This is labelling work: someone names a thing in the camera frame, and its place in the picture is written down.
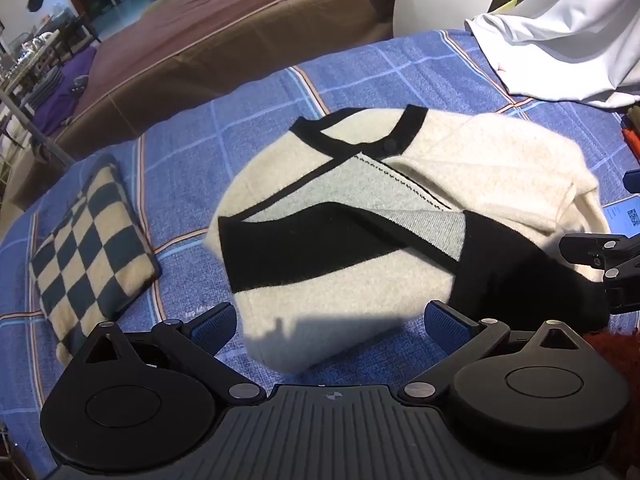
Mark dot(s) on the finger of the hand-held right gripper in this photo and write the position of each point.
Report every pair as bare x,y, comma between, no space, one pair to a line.
595,247
622,290

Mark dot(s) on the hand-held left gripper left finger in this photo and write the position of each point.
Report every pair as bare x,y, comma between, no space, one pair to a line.
216,325

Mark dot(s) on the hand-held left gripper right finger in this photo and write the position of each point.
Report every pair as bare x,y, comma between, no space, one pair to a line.
445,321

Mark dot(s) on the cream and black knit cardigan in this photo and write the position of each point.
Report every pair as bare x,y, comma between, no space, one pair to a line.
350,280

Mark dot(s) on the blue card with code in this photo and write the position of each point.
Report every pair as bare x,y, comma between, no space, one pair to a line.
622,217

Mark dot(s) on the red fuzzy cloth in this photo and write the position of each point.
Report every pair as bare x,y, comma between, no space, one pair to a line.
617,355

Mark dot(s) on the orange object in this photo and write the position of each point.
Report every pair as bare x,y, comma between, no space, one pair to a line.
631,132

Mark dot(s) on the checkered folded knit cloth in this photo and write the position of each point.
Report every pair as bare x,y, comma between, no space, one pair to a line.
90,255

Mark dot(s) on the white garment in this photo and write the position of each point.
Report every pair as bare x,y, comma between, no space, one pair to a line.
560,40

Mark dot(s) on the purple cloth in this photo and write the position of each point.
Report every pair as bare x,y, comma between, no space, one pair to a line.
60,95

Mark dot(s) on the brown covered bed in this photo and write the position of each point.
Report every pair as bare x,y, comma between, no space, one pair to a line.
210,25

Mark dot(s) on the cluttered table with dishes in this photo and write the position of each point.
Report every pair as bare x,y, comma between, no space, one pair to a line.
30,60

